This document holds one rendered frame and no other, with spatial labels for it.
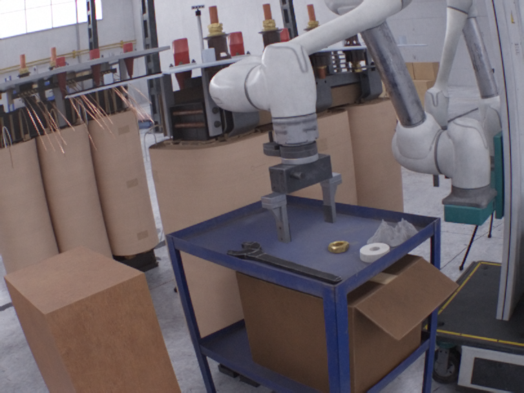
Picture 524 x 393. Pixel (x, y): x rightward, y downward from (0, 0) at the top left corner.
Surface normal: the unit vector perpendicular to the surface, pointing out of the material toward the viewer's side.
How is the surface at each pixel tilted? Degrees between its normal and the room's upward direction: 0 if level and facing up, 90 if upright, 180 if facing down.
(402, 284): 26
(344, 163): 90
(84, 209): 90
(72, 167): 90
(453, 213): 90
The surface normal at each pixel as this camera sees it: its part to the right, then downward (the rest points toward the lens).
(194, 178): -0.48, 0.28
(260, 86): -0.80, 0.23
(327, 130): 0.71, 0.07
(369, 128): 0.27, 0.20
